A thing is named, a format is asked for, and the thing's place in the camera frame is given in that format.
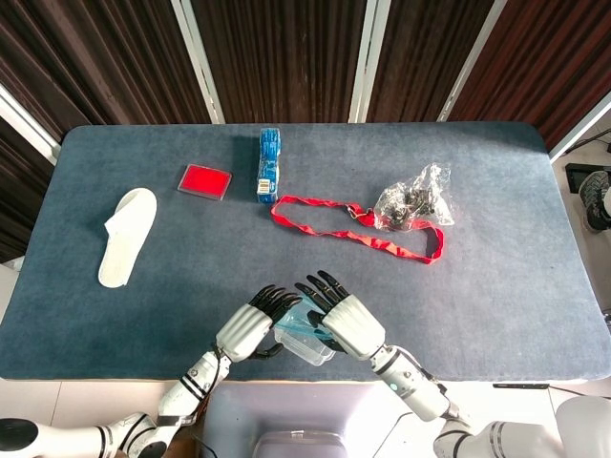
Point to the clear plastic container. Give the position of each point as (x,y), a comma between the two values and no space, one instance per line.
(308,350)

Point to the blue cardboard carton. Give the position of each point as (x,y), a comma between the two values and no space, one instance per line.
(268,167)

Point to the red ink pad case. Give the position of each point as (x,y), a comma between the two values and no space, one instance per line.
(204,181)

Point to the pale robot torso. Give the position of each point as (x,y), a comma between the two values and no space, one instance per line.
(286,410)

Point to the clear bag of black parts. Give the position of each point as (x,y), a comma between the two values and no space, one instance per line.
(410,200)

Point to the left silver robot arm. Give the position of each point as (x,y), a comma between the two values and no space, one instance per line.
(191,386)

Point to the white disposable slipper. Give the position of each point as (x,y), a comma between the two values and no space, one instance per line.
(126,238)

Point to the brown pleated curtain panel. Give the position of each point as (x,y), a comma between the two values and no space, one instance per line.
(425,57)
(286,62)
(549,62)
(95,67)

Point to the black flat device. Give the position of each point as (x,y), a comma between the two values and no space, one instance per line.
(575,175)

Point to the blue grey velvet table cloth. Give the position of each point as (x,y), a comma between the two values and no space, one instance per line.
(191,286)

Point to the white screen frame post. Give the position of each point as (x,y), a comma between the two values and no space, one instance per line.
(468,62)
(200,67)
(26,126)
(367,62)
(580,126)

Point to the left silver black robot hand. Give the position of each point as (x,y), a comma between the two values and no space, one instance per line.
(243,329)

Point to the black sneaker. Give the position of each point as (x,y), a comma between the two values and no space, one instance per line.
(596,200)

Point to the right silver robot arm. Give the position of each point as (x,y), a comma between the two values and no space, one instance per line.
(415,386)

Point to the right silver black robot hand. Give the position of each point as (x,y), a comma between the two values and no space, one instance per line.
(353,324)

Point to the translucent blue plastic container lid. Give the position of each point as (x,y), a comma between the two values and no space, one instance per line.
(298,319)

